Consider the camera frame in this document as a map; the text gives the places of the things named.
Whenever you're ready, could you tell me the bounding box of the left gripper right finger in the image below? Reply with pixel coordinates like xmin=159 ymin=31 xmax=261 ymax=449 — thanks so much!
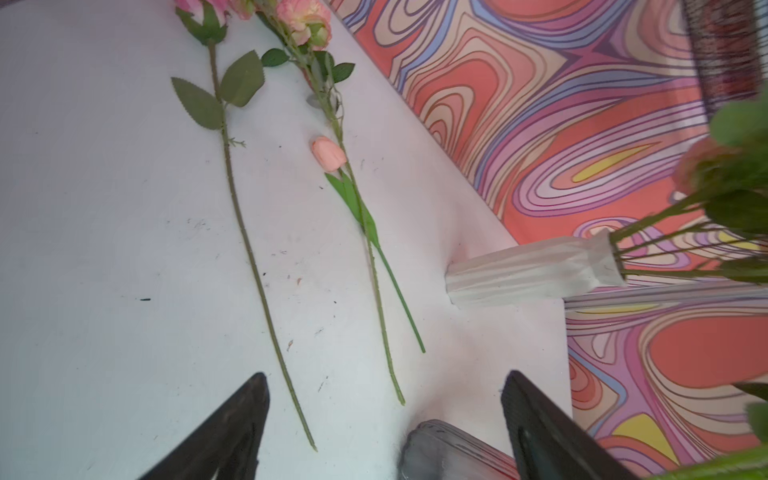
xmin=501 ymin=370 xmax=636 ymax=480

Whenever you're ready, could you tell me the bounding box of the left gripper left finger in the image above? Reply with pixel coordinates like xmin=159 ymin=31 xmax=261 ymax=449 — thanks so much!
xmin=143 ymin=372 xmax=270 ymax=480

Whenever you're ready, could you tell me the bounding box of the pink glass vase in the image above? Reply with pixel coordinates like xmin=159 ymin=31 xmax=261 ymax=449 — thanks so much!
xmin=397 ymin=420 xmax=520 ymax=480

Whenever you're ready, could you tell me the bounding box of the white ribbed vase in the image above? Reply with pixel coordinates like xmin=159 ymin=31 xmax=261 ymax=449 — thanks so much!
xmin=445 ymin=231 xmax=626 ymax=308

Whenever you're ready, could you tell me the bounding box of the pale blue flower stem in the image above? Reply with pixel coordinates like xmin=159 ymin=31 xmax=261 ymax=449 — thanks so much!
xmin=609 ymin=88 xmax=767 ymax=285

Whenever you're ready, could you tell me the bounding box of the pink tulip stem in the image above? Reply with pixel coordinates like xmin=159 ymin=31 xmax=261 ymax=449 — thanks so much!
xmin=310 ymin=136 xmax=426 ymax=353

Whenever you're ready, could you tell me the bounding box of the magenta rose stem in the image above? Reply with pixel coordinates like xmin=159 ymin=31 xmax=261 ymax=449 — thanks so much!
xmin=170 ymin=0 xmax=318 ymax=452

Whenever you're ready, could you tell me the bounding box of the pink double peony stem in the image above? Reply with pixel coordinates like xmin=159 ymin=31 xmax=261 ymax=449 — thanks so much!
xmin=230 ymin=0 xmax=407 ymax=407

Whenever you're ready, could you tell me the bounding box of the black wire basket back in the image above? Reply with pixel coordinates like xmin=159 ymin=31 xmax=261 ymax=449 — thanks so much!
xmin=681 ymin=0 xmax=767 ymax=118

